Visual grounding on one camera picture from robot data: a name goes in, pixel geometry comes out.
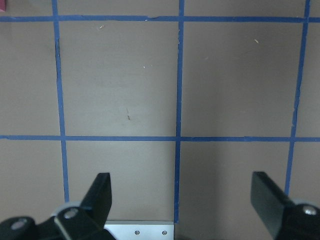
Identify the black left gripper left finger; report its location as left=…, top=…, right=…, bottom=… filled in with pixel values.
left=53, top=172, right=112, bottom=240

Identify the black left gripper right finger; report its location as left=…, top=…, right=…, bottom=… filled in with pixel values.
left=250, top=171, right=320, bottom=240

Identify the pink foam cube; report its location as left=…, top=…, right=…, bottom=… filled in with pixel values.
left=0, top=0, right=6, bottom=12

